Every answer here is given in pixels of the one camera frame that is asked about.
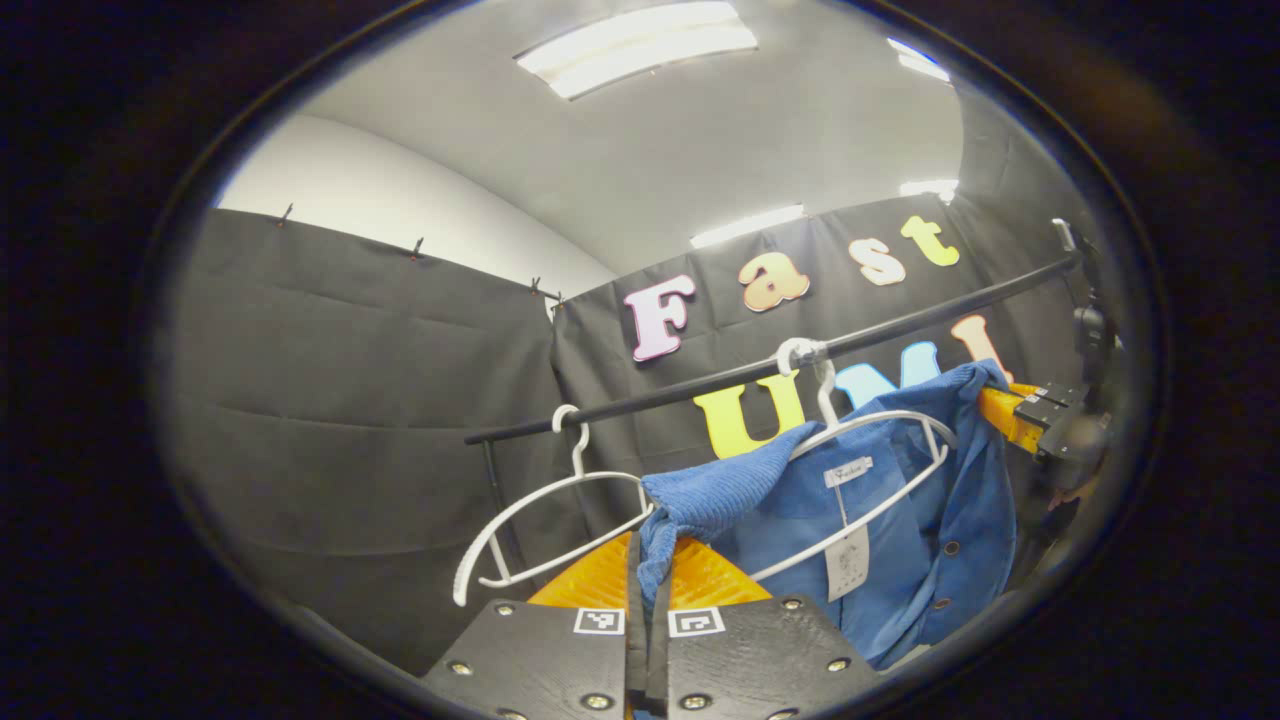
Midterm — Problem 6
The blue corduroy jacket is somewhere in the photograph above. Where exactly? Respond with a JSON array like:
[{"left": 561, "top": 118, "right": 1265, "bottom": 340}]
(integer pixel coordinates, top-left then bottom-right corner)
[{"left": 636, "top": 359, "right": 1020, "bottom": 672}]

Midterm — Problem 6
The white paper garment tag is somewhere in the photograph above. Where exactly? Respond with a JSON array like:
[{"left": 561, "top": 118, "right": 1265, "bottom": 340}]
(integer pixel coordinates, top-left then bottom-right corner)
[{"left": 824, "top": 526, "right": 872, "bottom": 604}]

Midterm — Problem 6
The black backdrop cloth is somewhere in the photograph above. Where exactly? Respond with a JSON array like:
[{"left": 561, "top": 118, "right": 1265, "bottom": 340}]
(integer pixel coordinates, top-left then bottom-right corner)
[{"left": 150, "top": 80, "right": 1101, "bottom": 677}]

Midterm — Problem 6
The black metal clothes rack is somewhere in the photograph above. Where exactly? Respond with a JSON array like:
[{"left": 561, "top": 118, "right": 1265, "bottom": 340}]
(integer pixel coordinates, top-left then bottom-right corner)
[{"left": 464, "top": 250, "right": 1083, "bottom": 583}]

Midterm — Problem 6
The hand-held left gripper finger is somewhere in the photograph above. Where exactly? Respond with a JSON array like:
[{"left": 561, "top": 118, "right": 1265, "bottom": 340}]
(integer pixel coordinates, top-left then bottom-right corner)
[
  {"left": 420, "top": 530, "right": 643, "bottom": 720},
  {"left": 648, "top": 537, "right": 883, "bottom": 720}
]

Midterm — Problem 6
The white plastic hanger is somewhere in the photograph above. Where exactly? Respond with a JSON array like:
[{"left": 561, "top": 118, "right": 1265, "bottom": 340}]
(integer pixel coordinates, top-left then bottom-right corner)
[
  {"left": 748, "top": 337, "right": 960, "bottom": 584},
  {"left": 452, "top": 404, "right": 657, "bottom": 609}
]

